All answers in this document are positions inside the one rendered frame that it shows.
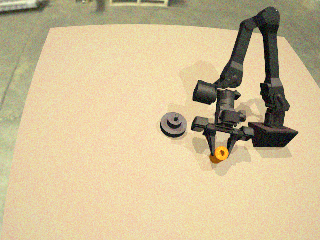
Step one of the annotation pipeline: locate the grey round pedestal with dark shaft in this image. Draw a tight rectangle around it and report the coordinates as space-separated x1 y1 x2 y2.
160 112 188 138

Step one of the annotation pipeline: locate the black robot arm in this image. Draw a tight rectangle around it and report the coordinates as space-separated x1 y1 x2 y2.
192 7 291 129

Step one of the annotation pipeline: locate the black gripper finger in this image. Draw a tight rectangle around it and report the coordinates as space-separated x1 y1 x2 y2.
203 128 217 157
227 133 243 159

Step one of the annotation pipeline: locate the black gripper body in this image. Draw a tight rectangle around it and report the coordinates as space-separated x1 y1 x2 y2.
191 104 255 142

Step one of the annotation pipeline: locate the orange knob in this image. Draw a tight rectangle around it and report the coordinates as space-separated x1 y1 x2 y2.
209 146 229 164

